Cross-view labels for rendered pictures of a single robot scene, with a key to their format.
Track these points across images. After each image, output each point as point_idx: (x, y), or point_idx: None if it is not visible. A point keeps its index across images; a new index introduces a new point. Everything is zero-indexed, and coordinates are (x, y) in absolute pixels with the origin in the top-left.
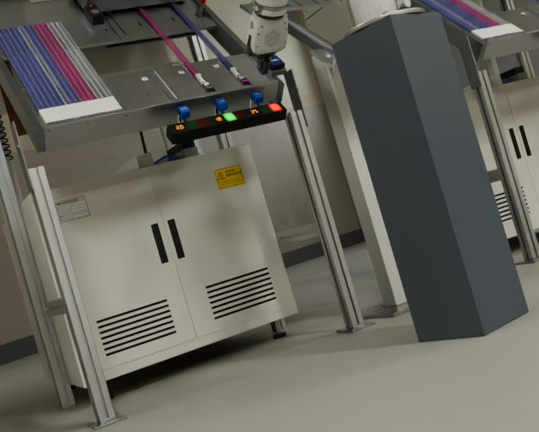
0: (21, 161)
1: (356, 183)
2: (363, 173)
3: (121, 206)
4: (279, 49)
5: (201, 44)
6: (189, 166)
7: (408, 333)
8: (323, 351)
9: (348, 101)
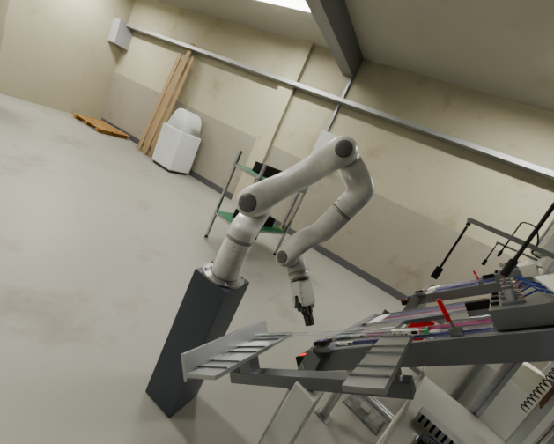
0: None
1: None
2: None
3: (400, 412)
4: (296, 307)
5: (551, 431)
6: (392, 430)
7: (199, 423)
8: (243, 440)
9: (238, 306)
